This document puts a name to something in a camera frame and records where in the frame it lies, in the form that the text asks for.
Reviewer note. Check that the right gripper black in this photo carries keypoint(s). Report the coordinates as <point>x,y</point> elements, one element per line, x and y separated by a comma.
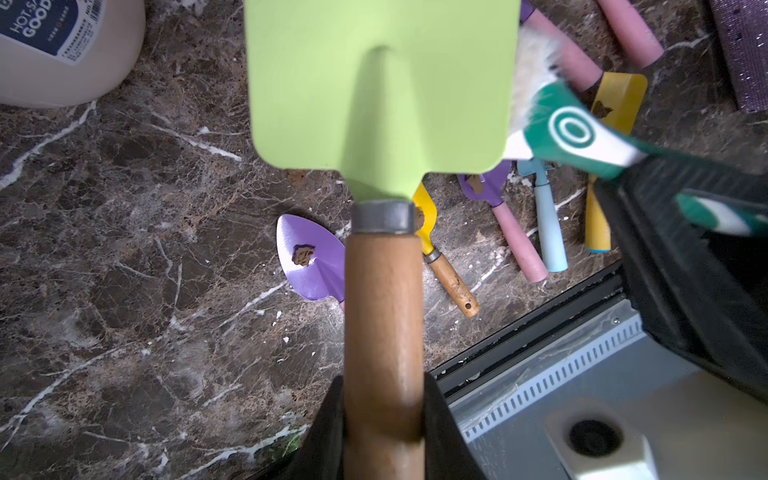
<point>706,304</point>

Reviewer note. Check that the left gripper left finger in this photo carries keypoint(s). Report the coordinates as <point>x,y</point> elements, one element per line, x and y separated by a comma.
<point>321,454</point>

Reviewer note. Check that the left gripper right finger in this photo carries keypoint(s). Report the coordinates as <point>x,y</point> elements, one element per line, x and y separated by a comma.
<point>447,455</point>

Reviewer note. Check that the green white scrub brush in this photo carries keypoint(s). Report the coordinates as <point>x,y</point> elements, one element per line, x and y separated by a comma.
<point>549,123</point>

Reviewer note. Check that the lime square trowel wooden handle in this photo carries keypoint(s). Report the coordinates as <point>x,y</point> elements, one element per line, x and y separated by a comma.
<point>383,93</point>

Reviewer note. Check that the light blue trowel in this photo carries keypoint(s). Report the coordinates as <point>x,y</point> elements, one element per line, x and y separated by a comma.
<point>550,235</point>

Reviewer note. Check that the purple pointed trowel front row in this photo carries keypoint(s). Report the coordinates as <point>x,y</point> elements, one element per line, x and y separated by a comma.
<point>312,258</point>

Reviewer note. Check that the purple square trowel front row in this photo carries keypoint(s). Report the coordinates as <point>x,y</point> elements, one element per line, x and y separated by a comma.
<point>488,187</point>

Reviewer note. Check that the cream plastic bucket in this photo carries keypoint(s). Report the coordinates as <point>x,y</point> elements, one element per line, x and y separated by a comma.
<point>59,53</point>

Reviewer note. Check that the black front rail base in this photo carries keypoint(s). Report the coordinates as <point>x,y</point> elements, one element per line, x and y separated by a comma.
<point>530,334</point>

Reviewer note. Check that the white perforated cable tray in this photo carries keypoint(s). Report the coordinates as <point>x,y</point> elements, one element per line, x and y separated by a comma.
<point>607,402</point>

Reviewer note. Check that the yellow square trowel wooden handle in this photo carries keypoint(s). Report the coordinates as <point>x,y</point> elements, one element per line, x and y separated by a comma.
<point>425,222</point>

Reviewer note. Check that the purple pointed trowel pink handle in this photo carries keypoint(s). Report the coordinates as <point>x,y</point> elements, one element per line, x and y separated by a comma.
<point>577,67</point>

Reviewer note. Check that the purple square trowel pink handle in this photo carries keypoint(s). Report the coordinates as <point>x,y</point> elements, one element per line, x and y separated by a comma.
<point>633,33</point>

